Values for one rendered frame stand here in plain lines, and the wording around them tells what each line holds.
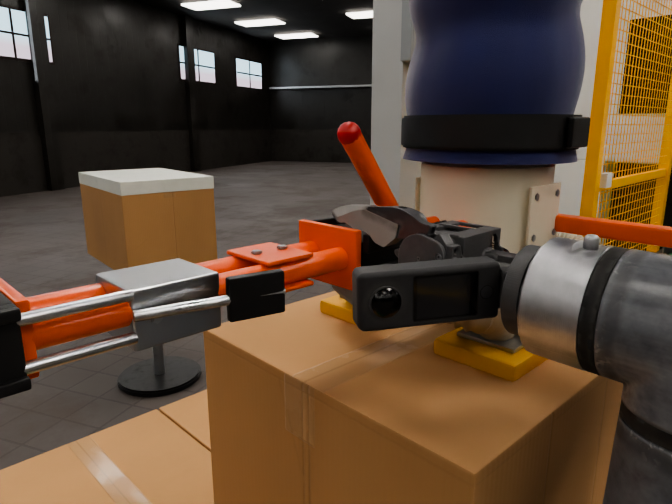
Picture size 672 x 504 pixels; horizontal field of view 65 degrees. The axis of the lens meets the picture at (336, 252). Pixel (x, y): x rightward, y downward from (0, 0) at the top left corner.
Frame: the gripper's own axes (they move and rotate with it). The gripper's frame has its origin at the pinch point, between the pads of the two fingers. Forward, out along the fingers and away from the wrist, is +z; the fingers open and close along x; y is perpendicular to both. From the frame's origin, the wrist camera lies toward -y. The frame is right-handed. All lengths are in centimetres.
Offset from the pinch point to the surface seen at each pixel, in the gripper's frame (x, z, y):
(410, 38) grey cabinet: 43, 91, 127
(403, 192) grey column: -15, 95, 132
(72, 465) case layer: -58, 71, -7
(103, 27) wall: 205, 1164, 450
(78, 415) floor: -113, 190, 29
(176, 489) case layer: -57, 49, 4
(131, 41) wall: 188, 1198, 524
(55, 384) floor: -113, 227, 31
